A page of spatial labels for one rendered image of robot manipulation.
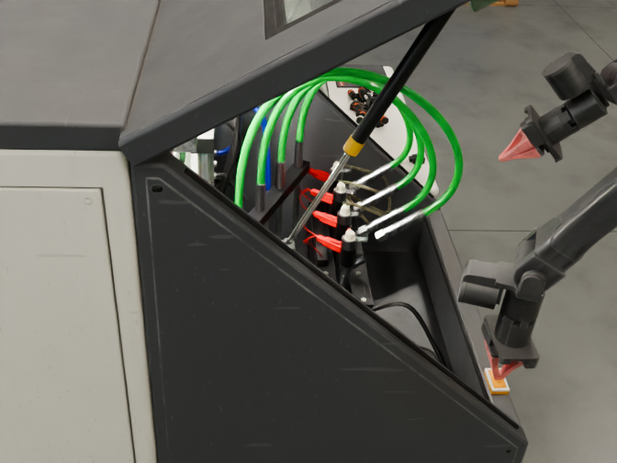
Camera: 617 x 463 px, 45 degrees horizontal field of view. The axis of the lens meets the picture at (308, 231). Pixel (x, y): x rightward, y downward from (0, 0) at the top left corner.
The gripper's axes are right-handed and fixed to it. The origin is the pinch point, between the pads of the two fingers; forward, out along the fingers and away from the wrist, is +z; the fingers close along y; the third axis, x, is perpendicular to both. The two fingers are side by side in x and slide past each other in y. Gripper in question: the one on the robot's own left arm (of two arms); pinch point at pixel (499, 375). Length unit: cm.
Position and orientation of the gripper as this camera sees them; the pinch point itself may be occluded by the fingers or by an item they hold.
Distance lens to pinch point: 133.2
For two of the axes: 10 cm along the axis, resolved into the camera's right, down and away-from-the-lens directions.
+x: 9.9, 0.2, 1.0
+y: 0.7, 5.8, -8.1
